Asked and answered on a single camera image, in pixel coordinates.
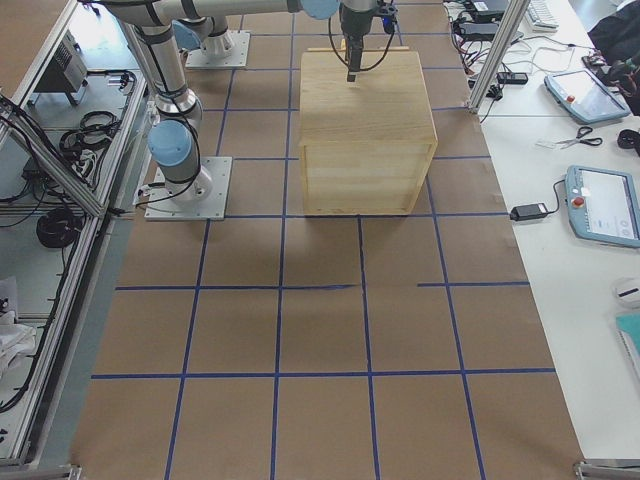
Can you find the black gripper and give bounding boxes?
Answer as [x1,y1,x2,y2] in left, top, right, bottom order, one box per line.
[339,0,395,82]

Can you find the wooden drawer cabinet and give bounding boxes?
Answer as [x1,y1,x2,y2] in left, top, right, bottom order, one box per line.
[299,48,438,216]

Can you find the black power brick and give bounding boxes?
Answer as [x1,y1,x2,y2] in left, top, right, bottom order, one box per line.
[453,22,500,42]

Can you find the small black device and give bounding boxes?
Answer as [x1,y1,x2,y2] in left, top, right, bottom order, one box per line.
[496,72,529,85]

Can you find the white keyboard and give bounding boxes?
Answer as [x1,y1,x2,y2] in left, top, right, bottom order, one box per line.
[525,0,559,33]

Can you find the upper blue teach pendant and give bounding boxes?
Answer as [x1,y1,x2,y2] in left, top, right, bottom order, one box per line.
[544,69,631,125]

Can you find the blue teach pendant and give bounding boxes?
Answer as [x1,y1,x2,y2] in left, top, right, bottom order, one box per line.
[544,69,631,125]
[565,165,639,249]

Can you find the black power adapter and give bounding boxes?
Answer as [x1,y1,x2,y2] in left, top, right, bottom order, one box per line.
[509,202,549,222]

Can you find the grey control box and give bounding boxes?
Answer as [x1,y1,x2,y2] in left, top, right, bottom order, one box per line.
[34,30,88,105]

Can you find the lower blue teach pendant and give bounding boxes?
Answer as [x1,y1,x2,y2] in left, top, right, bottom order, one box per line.
[565,165,639,249]

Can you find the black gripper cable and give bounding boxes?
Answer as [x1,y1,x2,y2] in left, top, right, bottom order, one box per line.
[327,14,397,73]

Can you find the aluminium frame post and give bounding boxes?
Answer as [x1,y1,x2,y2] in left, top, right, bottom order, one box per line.
[468,0,529,113]

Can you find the black handled scissors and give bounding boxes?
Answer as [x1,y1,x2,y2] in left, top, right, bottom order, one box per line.
[556,126,603,149]

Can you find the black coiled cable bundle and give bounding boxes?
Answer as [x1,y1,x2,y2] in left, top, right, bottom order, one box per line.
[60,110,121,166]

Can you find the aluminium frame rail left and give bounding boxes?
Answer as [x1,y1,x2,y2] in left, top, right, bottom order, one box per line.
[1,69,146,467]

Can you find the black cable coil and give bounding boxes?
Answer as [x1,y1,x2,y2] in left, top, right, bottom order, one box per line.
[36,206,82,250]

